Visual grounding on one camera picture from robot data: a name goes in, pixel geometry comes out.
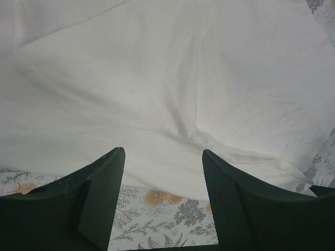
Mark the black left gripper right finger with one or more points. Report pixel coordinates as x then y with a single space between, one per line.
250 214

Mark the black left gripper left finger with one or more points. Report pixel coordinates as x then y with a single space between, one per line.
75 212

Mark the white t shirt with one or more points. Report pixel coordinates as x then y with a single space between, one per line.
162 91

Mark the floral table cloth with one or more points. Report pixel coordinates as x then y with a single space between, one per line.
162 219

